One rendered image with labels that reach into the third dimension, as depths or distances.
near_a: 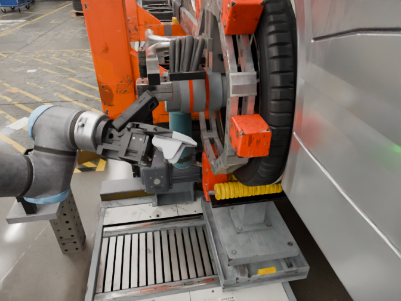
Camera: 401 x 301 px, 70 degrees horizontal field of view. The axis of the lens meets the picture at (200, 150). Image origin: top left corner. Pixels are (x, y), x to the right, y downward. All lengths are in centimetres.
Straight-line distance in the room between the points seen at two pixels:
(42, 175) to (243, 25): 55
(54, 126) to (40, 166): 9
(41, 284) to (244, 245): 92
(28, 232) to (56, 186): 113
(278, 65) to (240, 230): 80
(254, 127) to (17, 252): 140
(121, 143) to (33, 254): 117
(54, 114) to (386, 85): 61
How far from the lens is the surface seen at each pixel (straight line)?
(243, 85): 69
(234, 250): 123
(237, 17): 70
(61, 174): 71
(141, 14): 329
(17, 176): 66
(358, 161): 46
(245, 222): 130
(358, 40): 46
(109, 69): 138
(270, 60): 69
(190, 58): 72
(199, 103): 90
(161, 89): 73
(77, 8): 951
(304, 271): 134
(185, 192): 168
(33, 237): 179
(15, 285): 163
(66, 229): 151
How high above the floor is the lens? 119
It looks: 33 degrees down
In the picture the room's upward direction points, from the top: straight up
